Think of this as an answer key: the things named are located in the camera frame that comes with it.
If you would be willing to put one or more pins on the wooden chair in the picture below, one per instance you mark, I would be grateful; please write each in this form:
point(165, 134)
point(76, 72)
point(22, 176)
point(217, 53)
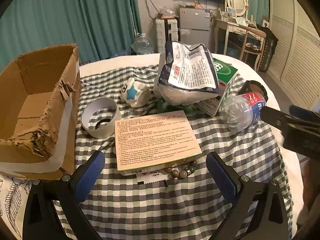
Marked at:
point(255, 32)

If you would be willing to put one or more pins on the black round container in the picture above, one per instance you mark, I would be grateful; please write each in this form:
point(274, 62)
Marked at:
point(247, 86)

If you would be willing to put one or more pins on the large black bag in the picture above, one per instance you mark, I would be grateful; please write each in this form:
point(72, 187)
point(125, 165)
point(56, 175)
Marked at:
point(271, 42)

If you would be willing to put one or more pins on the oval vanity mirror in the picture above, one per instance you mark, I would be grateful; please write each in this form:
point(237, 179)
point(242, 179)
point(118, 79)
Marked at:
point(236, 0)

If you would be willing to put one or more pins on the grey small fridge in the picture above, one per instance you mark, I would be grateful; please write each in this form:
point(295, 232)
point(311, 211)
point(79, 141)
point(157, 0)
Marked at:
point(195, 30)

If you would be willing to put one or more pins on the white sachet packet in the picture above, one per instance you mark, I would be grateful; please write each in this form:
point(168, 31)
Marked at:
point(152, 177)

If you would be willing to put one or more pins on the louvred wardrobe doors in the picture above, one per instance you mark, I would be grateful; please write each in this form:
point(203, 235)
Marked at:
point(295, 42)

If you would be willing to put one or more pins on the white tape roll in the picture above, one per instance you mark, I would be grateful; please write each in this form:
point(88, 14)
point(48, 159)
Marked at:
point(100, 133)

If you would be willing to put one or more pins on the cream vanity table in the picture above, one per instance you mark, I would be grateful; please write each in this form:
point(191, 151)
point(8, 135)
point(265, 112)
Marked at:
point(230, 26)

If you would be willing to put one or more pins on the small photo frame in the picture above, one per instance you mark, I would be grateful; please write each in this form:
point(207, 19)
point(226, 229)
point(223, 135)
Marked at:
point(231, 12)

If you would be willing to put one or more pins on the white suitcase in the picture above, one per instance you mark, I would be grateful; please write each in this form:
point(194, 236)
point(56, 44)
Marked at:
point(166, 35)

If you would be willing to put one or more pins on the white figurine with blue star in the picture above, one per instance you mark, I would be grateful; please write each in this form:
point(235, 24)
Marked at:
point(136, 100)

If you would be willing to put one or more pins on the brown cardboard box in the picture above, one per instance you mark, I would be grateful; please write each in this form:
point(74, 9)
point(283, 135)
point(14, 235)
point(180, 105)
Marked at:
point(45, 80)

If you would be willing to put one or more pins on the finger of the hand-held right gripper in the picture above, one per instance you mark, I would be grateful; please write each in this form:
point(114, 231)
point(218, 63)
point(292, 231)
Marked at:
point(303, 111)
point(275, 117)

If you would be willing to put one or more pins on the grey checkered cloth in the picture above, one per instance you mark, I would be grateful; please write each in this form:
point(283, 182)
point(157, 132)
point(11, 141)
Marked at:
point(150, 205)

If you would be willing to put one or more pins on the green medicine box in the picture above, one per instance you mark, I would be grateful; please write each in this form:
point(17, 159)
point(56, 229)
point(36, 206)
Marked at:
point(225, 72)

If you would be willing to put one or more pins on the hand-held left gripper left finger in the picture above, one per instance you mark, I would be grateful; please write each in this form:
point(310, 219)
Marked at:
point(88, 177)

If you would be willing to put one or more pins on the large white blue plastic bag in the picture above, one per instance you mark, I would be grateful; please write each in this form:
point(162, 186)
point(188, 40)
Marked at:
point(187, 72)

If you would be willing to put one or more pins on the small green packet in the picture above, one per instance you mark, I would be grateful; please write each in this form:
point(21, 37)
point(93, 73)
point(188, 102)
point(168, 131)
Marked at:
point(163, 105)

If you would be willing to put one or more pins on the large clear water jug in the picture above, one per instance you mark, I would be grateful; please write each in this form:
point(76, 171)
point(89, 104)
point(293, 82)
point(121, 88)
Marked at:
point(142, 45)

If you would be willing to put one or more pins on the floral bed sheet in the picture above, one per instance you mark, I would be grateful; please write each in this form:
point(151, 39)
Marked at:
point(12, 197)

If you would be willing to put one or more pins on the clear bottle with red-blue label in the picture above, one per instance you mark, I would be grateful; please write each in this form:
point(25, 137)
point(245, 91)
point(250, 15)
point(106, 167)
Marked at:
point(240, 112)

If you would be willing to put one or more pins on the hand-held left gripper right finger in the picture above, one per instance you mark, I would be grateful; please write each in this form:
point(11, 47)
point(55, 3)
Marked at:
point(222, 177)

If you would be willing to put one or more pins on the teal curtain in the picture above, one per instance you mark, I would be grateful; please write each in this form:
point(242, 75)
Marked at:
point(75, 17)

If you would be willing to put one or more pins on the beige medicine box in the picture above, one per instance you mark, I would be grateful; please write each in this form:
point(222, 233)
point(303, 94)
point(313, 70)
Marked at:
point(155, 140)

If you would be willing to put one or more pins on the person's right forearm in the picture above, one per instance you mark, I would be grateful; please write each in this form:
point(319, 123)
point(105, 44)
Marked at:
point(310, 192)

